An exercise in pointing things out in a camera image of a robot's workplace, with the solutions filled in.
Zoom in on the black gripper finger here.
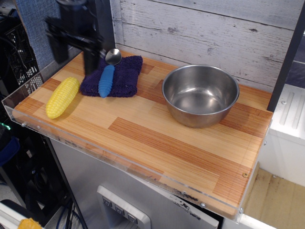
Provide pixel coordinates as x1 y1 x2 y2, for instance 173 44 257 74
49 36 69 64
83 49 101 75

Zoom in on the white toy sink unit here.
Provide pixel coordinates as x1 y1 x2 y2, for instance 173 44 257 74
258 84 305 186

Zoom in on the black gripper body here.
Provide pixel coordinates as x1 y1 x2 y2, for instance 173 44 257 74
45 0 103 52

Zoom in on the stainless steel toy fridge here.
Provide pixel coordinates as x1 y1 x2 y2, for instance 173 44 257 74
49 139 224 229

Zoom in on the black vertical post left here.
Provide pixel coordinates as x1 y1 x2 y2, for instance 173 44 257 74
95 0 115 51

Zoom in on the stainless steel bowl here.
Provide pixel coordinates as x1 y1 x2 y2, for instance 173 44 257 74
162 64 240 128

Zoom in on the black plastic crate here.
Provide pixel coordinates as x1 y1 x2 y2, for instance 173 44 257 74
0 18 39 85

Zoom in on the yellow toy corn cob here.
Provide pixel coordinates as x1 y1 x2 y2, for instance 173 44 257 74
45 77 80 119

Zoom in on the purple folded towel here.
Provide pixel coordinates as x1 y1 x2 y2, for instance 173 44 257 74
80 55 143 97

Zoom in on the black vertical post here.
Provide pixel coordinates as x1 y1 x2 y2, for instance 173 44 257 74
95 0 115 51
267 1 305 112

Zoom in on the yellow object bottom left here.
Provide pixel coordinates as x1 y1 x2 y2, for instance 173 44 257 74
17 218 42 229

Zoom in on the black vertical post right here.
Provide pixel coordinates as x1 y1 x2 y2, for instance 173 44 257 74
267 1 305 112

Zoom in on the clear acrylic table guard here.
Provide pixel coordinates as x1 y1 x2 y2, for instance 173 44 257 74
4 54 272 220

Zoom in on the blue handled metal spoon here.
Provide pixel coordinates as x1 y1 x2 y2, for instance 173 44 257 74
98 49 122 98

